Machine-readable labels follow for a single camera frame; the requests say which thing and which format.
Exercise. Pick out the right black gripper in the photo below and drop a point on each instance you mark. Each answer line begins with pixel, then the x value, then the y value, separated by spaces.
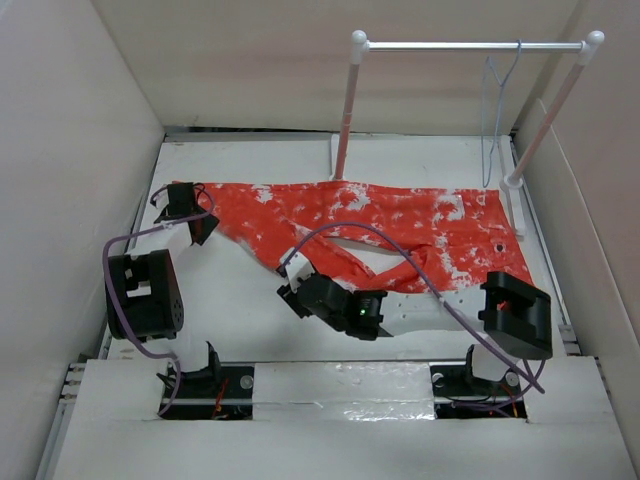
pixel 293 299

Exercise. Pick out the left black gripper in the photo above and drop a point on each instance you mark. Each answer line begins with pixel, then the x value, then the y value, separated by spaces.
pixel 209 224

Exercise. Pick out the orange white tie-dye trousers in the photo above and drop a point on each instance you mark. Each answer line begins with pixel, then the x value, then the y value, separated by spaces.
pixel 372 237

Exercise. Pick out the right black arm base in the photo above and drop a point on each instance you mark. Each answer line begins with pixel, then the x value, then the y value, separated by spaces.
pixel 459 394

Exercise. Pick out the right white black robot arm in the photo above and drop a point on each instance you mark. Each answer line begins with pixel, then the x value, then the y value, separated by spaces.
pixel 512 316

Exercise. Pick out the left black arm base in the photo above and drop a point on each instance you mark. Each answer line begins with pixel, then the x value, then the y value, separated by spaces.
pixel 219 392

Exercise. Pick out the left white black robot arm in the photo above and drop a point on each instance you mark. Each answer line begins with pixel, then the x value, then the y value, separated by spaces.
pixel 144 302

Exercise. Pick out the white clothes rack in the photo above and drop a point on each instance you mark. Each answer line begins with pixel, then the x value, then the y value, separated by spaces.
pixel 513 179

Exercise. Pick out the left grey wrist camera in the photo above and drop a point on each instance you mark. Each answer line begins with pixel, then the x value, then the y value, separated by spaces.
pixel 160 199

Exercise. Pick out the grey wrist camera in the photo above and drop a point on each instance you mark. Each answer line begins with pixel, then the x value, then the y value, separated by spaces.
pixel 160 199
pixel 295 268

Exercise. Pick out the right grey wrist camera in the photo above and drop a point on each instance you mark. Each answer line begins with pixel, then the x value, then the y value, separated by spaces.
pixel 295 268

